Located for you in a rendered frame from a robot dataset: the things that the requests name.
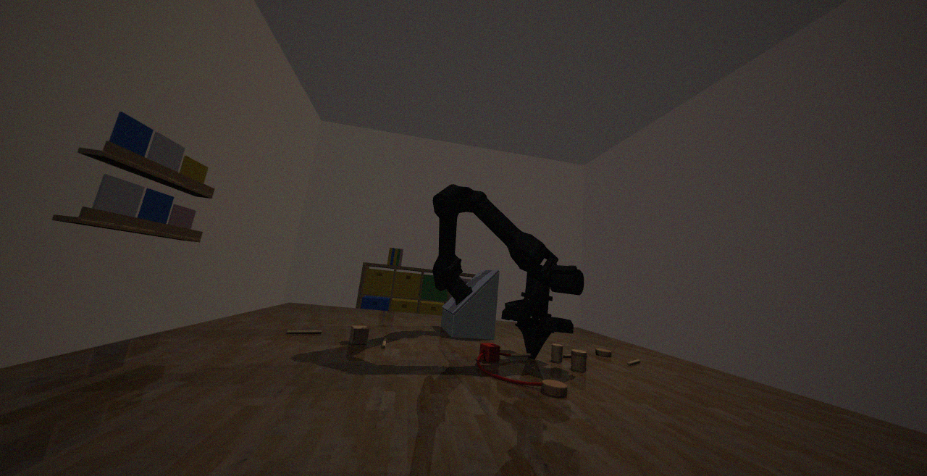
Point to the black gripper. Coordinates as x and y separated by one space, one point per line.
536 332

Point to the small wooden cylinder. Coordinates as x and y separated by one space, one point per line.
557 352

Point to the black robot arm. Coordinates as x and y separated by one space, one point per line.
526 250

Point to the brown wooden cylinder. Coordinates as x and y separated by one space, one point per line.
578 359

